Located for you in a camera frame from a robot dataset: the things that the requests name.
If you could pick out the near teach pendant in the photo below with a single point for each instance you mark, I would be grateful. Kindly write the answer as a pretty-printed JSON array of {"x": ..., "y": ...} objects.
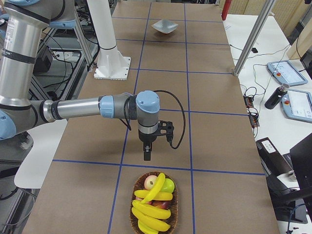
[{"x": 297, "y": 105}]

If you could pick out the green pear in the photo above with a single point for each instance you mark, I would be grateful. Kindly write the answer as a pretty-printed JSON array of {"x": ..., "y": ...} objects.
[{"x": 168, "y": 186}]

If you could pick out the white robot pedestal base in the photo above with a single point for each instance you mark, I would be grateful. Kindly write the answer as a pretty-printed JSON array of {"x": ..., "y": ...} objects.
[{"x": 111, "y": 64}]

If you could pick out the far teach pendant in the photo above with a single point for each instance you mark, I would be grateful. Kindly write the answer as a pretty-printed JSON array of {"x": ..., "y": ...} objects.
[{"x": 284, "y": 72}]

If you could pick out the black water bottle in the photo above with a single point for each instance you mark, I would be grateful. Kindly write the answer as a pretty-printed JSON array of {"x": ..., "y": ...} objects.
[{"x": 276, "y": 96}]

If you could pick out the long yellow top banana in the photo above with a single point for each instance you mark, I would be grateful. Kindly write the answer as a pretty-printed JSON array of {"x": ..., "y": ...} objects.
[{"x": 156, "y": 188}]

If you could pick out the grey square plate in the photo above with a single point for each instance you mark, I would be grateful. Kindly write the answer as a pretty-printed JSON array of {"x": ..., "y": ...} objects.
[{"x": 165, "y": 26}]

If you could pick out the red apple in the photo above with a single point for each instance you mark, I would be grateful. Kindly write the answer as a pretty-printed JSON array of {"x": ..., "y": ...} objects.
[{"x": 161, "y": 204}]

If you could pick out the black monitor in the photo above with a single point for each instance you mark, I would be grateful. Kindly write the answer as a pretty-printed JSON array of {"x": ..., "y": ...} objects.
[{"x": 301, "y": 157}]

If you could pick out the teach pendant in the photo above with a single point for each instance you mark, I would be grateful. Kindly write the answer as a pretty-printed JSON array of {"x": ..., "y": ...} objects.
[
  {"x": 284, "y": 72},
  {"x": 297, "y": 105}
]

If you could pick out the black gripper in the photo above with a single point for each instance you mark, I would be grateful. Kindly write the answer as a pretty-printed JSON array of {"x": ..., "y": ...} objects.
[{"x": 146, "y": 137}]

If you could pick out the pink peach apple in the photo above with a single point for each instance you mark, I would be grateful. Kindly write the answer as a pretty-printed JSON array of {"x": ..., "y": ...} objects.
[{"x": 150, "y": 182}]

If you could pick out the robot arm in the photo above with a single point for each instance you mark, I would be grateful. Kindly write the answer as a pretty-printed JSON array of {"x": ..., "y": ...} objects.
[{"x": 27, "y": 20}]

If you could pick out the brown wicker basket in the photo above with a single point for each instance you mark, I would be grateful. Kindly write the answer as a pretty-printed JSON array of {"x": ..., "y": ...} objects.
[{"x": 139, "y": 227}]

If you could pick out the red fire extinguisher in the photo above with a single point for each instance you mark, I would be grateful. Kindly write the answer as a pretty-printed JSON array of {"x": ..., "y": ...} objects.
[{"x": 225, "y": 9}]

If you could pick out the aluminium frame post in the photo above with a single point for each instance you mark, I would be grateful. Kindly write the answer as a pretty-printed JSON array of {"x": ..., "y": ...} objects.
[{"x": 259, "y": 23}]

